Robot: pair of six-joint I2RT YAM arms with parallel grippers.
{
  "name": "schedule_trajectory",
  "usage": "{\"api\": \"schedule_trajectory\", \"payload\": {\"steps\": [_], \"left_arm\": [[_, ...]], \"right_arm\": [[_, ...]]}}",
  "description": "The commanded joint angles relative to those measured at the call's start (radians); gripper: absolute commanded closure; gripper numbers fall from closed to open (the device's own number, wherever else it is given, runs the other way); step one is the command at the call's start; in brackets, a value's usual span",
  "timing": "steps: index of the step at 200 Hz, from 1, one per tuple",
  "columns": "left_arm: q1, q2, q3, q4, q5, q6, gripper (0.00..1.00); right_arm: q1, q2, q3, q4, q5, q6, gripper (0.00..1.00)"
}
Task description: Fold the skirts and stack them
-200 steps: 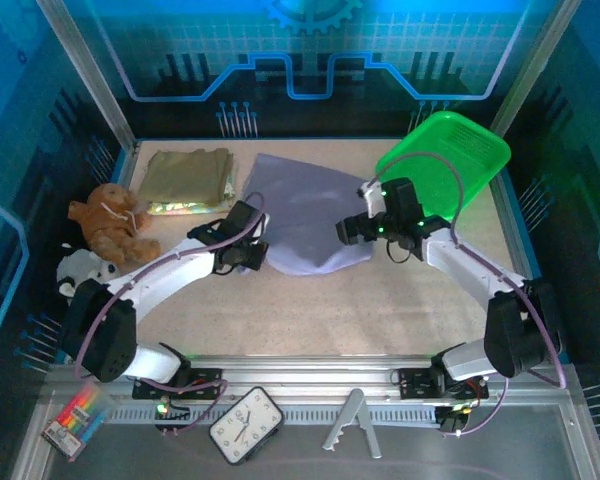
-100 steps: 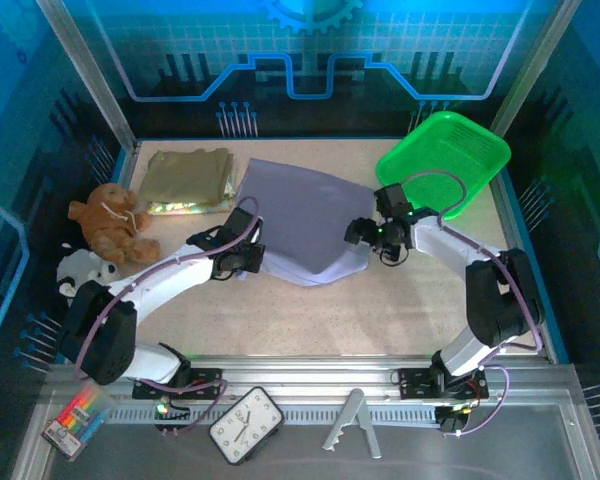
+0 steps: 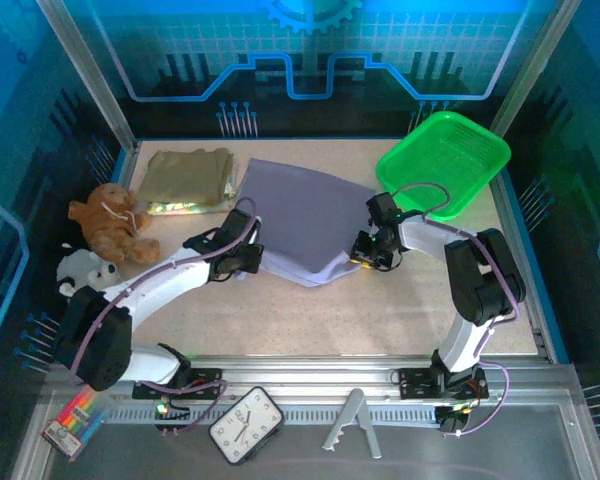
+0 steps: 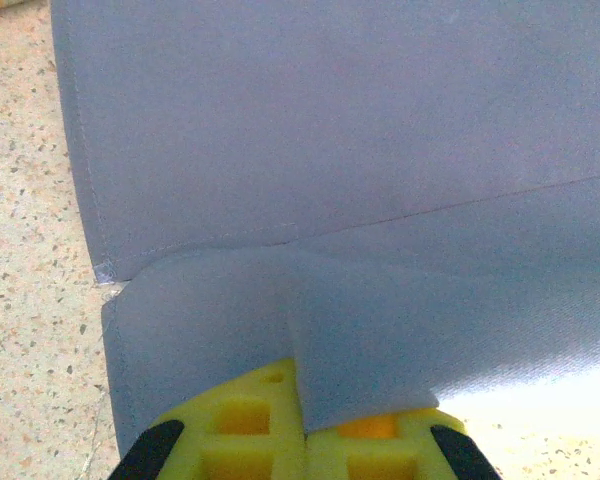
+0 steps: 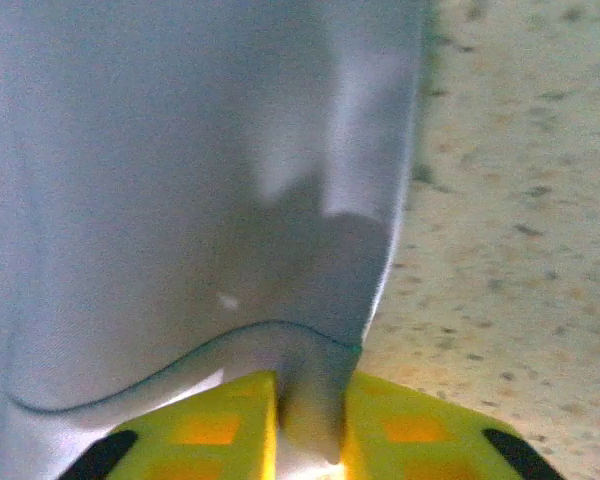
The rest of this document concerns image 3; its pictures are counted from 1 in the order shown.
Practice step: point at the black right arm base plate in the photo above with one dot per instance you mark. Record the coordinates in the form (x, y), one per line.
(415, 385)

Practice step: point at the aluminium frame post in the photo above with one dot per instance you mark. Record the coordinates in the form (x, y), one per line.
(530, 65)
(87, 75)

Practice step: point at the aluminium cross beam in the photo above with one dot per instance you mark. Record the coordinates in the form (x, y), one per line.
(305, 372)

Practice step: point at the black controller board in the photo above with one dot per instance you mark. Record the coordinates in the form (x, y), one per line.
(172, 425)
(450, 422)

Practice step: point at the green plastic basket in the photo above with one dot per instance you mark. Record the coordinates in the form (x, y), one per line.
(445, 150)

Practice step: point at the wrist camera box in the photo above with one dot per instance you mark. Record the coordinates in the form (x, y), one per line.
(382, 207)
(237, 225)

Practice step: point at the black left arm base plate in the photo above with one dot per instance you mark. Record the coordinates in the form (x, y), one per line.
(205, 382)

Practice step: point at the black white analog clock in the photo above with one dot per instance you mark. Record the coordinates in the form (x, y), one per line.
(245, 425)

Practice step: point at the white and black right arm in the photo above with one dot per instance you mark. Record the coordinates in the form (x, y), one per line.
(462, 345)

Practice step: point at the olive green skirt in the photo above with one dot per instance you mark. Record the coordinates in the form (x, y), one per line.
(185, 175)

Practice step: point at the pastel floral skirt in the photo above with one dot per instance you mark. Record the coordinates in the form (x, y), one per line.
(180, 212)

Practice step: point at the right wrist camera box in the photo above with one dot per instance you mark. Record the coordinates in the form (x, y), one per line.
(382, 207)

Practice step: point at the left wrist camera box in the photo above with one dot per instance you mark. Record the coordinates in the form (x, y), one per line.
(237, 225)

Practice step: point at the pack of coloured markers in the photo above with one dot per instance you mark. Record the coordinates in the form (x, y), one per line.
(75, 425)

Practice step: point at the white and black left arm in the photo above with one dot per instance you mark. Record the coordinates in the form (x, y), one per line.
(170, 285)

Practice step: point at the brown plush bear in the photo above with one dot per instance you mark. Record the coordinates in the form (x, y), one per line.
(105, 220)

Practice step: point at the grey metal stand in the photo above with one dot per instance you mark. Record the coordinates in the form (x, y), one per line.
(352, 405)

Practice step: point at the grey white plush husky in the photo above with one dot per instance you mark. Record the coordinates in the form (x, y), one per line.
(85, 267)

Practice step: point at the lavender grey skirt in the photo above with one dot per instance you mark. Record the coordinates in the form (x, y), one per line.
(305, 215)

